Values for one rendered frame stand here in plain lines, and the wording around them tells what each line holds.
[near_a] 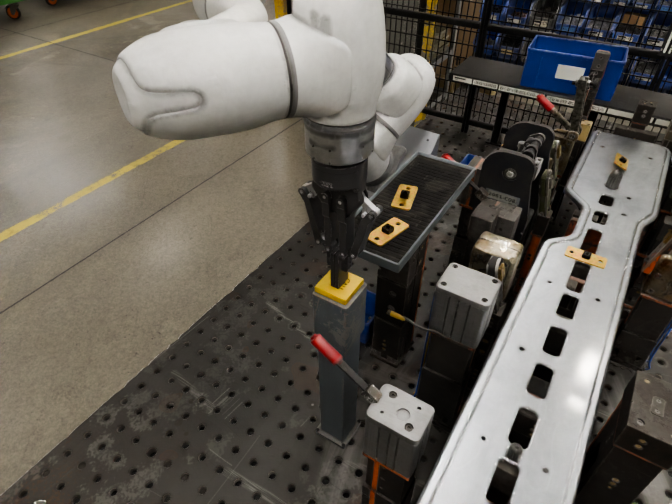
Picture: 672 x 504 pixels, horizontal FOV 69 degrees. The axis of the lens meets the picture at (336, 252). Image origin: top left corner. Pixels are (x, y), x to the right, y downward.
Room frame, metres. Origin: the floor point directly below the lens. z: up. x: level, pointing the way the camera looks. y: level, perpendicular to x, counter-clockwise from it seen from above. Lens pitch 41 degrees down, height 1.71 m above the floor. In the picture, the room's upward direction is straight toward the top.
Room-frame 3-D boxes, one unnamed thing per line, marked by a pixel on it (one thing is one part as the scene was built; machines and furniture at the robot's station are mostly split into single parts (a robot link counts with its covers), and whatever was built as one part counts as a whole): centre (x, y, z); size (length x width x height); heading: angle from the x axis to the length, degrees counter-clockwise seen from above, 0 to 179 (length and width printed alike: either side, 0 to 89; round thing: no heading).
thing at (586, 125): (1.33, -0.74, 0.88); 0.04 x 0.04 x 0.36; 58
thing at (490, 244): (0.75, -0.33, 0.89); 0.13 x 0.11 x 0.38; 58
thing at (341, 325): (0.57, -0.01, 0.92); 0.08 x 0.08 x 0.44; 58
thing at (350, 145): (0.57, 0.00, 1.42); 0.09 x 0.09 x 0.06
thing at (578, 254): (0.80, -0.55, 1.01); 0.08 x 0.04 x 0.01; 57
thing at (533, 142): (1.00, -0.43, 0.94); 0.18 x 0.13 x 0.49; 148
